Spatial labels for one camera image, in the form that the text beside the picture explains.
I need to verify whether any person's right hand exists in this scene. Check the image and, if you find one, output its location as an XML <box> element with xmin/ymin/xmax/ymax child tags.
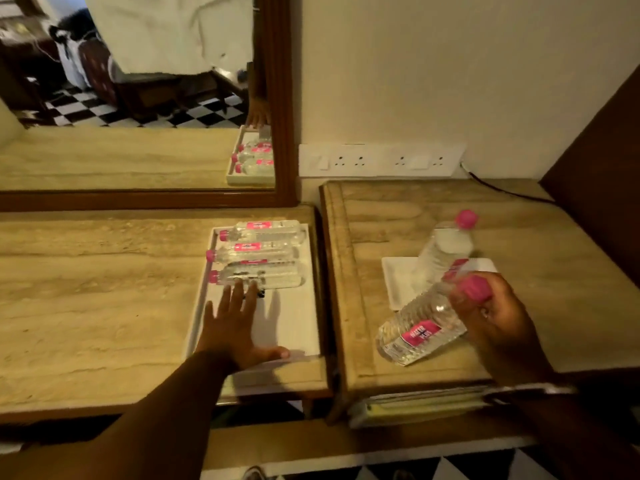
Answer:
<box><xmin>448</xmin><ymin>272</ymin><xmax>557</xmax><ymax>389</ymax></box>

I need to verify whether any person's left hand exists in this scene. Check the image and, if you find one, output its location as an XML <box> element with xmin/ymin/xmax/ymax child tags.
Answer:
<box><xmin>194</xmin><ymin>280</ymin><xmax>291</xmax><ymax>373</ymax></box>

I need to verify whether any pink-capped clear water bottle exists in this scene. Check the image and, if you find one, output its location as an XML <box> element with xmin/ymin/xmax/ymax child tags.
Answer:
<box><xmin>376</xmin><ymin>260</ymin><xmax>494</xmax><ymax>367</ymax></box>
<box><xmin>219</xmin><ymin>220</ymin><xmax>307</xmax><ymax>245</ymax></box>
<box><xmin>209</xmin><ymin>261</ymin><xmax>307</xmax><ymax>290</ymax></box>
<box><xmin>206</xmin><ymin>243</ymin><xmax>300</xmax><ymax>264</ymax></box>
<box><xmin>411</xmin><ymin>210</ymin><xmax>479</xmax><ymax>295</ymax></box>

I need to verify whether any person's right forearm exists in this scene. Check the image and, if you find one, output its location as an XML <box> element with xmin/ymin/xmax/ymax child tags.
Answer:
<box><xmin>500</xmin><ymin>390</ymin><xmax>640</xmax><ymax>480</ymax></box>

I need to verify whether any person's left forearm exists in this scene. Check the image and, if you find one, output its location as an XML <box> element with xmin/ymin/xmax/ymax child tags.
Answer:
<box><xmin>0</xmin><ymin>349</ymin><xmax>237</xmax><ymax>480</ymax></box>

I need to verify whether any large white rectangular tray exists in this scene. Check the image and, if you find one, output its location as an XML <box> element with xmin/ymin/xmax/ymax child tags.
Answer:
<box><xmin>185</xmin><ymin>224</ymin><xmax>322</xmax><ymax>369</ymax></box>

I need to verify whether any small white square tray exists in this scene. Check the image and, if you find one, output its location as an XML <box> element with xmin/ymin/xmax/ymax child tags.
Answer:
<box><xmin>381</xmin><ymin>256</ymin><xmax>499</xmax><ymax>312</ymax></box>

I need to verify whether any wooden side table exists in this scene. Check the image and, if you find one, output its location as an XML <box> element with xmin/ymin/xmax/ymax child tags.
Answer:
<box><xmin>320</xmin><ymin>179</ymin><xmax>640</xmax><ymax>426</ymax></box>

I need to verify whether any silver bangle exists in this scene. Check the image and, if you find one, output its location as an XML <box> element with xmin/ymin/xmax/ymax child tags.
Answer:
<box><xmin>482</xmin><ymin>382</ymin><xmax>579</xmax><ymax>404</ymax></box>

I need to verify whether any wooden desk with stone top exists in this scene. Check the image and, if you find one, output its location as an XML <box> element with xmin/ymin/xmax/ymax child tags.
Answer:
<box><xmin>0</xmin><ymin>205</ymin><xmax>334</xmax><ymax>426</ymax></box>

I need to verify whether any stack of folders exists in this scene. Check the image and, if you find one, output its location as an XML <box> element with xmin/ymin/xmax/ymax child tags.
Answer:
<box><xmin>348</xmin><ymin>386</ymin><xmax>495</xmax><ymax>429</ymax></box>

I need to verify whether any dark wooden panel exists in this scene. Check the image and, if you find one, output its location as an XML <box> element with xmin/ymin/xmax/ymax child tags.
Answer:
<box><xmin>540</xmin><ymin>65</ymin><xmax>640</xmax><ymax>288</ymax></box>

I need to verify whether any wooden framed mirror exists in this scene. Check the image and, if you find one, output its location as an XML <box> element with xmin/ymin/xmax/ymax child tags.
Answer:
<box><xmin>0</xmin><ymin>0</ymin><xmax>300</xmax><ymax>212</ymax></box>

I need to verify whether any black power cable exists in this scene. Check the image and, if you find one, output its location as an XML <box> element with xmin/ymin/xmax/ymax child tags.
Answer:
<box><xmin>460</xmin><ymin>162</ymin><xmax>557</xmax><ymax>205</ymax></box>

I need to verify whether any white wall socket panel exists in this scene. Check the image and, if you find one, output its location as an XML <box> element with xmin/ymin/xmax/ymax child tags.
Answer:
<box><xmin>298</xmin><ymin>143</ymin><xmax>467</xmax><ymax>178</ymax></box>

